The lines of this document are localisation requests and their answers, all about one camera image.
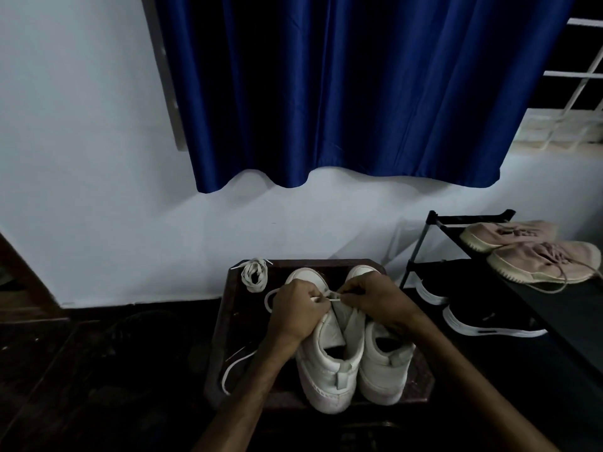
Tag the pink sneaker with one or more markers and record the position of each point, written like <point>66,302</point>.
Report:
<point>490,235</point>
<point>527,265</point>

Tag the blue curtain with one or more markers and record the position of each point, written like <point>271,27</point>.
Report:
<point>353,79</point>

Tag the person's right hand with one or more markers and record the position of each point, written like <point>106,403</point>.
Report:
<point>381,301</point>

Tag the white window grille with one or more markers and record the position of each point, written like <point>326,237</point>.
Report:
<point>560,127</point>

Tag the person's right forearm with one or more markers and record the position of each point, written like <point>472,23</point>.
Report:
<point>476,390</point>

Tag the person's left forearm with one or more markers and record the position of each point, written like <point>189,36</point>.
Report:
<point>240,404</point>

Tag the dark brown plastic stool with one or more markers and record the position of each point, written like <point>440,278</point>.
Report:
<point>235,315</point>

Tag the white shoelace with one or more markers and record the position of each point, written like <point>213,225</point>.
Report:
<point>252,277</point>
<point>231,367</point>

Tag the brown wooden door frame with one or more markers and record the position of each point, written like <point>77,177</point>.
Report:
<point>28,296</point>

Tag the black shoe rack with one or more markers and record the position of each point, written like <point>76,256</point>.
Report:
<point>565,315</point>

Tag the black sneaker white sole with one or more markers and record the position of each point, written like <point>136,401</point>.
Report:
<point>431,296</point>
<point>485,329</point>

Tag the person's left hand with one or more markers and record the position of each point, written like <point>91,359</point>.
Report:
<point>294,315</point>

